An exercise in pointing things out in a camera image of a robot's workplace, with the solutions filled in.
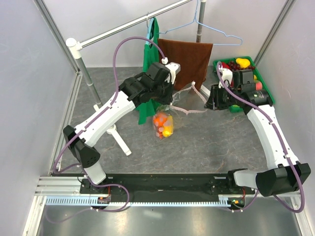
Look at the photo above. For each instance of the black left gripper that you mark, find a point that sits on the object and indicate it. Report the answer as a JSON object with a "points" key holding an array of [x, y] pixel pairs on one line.
{"points": [[168, 99]]}

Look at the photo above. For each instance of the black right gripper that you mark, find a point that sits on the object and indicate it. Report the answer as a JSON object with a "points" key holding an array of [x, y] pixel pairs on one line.
{"points": [[214, 102]]}

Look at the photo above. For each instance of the orange toy fruit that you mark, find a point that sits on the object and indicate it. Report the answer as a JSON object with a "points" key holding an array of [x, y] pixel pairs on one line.
{"points": [[159, 119]]}

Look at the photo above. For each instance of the clear pink-dotted zip bag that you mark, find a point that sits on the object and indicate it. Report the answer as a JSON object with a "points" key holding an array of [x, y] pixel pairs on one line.
{"points": [[186, 102]]}

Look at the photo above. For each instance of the red toy chili pepper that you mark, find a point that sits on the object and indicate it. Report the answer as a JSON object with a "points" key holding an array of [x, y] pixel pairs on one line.
{"points": [[159, 132]]}

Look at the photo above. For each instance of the yellow toy corn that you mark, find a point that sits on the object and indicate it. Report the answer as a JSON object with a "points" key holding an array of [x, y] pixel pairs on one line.
{"points": [[168, 127]]}

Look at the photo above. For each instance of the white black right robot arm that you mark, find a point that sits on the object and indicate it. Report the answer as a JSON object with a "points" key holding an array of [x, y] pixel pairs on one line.
{"points": [[285, 172]]}

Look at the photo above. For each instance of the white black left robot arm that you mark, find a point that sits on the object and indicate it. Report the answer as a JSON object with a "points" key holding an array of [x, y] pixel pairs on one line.
{"points": [[157, 83]]}

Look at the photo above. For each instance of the green plastic tray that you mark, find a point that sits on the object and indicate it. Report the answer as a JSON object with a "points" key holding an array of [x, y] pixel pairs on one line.
{"points": [[243, 85]]}

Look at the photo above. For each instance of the red toy bell pepper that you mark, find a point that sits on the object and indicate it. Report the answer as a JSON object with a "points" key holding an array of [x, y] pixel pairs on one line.
{"points": [[222, 65]]}

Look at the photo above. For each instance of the dark red toy grapes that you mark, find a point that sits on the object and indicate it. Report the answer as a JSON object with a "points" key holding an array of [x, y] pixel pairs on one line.
{"points": [[236, 67]]}

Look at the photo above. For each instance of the yellow toy pear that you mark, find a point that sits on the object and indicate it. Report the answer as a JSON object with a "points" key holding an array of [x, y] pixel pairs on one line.
{"points": [[243, 62]]}

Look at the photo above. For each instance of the brown towel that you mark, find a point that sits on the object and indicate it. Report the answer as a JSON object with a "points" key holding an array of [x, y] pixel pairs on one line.
{"points": [[192, 57]]}

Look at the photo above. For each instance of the white metal clothes rack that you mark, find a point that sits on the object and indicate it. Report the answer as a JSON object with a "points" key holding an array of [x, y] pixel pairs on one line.
{"points": [[75, 47]]}

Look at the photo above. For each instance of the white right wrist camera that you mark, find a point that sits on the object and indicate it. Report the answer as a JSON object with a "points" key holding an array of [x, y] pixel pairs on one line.
{"points": [[226, 76]]}

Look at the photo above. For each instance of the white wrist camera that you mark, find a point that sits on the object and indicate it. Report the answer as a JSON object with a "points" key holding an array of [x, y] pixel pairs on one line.
{"points": [[226, 76], [174, 69]]}

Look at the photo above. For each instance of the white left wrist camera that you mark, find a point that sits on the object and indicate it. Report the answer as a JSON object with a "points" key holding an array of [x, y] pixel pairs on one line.
{"points": [[174, 69]]}

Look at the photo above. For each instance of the light blue wire hanger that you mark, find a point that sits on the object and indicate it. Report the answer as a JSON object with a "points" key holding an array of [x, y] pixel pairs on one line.
{"points": [[198, 19]]}

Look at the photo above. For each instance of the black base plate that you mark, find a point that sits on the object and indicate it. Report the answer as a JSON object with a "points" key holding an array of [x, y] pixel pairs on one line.
{"points": [[201, 184]]}

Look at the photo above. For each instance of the grey slotted cable duct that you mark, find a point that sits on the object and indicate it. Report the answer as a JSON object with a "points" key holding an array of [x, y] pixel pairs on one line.
{"points": [[98, 202]]}

